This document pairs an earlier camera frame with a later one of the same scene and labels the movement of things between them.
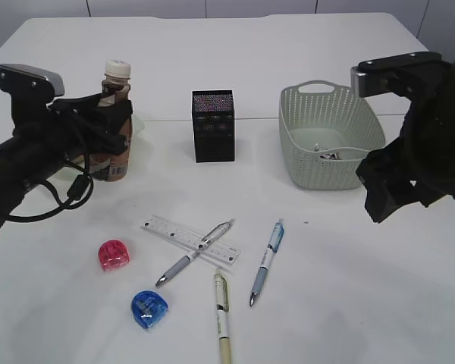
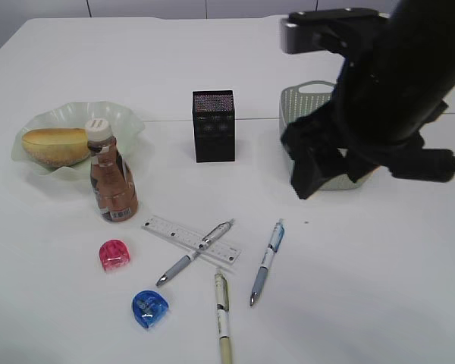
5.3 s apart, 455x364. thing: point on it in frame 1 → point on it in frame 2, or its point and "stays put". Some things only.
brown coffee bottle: (115, 93) → (114, 185)
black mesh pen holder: (214, 129) stays put
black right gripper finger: (384, 199) → (313, 165)
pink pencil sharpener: (113, 255) stays put
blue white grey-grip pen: (275, 243) stays put
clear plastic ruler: (216, 249) stays put
